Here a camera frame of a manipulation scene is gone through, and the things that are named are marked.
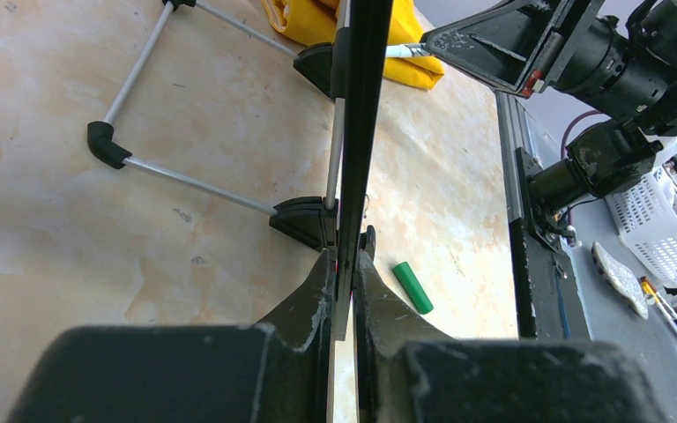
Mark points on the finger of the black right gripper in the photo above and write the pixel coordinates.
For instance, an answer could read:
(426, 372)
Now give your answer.
(496, 46)

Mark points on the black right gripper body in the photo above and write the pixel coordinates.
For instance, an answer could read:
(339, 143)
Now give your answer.
(568, 23)

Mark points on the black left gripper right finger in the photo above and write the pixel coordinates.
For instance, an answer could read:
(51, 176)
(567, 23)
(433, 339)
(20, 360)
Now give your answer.
(409, 371)

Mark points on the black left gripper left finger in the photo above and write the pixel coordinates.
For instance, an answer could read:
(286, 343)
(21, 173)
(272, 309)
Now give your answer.
(275, 370)

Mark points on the green whiteboard marker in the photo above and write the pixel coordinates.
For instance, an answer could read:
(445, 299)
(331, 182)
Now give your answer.
(407, 50)

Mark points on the green marker cap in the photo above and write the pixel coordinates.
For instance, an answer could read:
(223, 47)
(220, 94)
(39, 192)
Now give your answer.
(404, 274)

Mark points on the black framed whiteboard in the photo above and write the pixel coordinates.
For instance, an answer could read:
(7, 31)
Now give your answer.
(368, 33)

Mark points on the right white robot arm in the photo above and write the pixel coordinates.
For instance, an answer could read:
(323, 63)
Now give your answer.
(630, 78)

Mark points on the white perforated plastic basket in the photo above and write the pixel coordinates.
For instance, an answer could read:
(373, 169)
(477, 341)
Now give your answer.
(646, 221)

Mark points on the yellow folded sweatshirt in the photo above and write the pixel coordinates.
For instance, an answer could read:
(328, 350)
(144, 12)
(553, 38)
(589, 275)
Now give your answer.
(310, 22)

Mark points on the grey speckled pad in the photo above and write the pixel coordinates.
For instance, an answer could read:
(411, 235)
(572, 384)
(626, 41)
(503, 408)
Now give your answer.
(621, 278)

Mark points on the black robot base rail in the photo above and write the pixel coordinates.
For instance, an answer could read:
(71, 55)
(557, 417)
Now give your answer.
(548, 306)

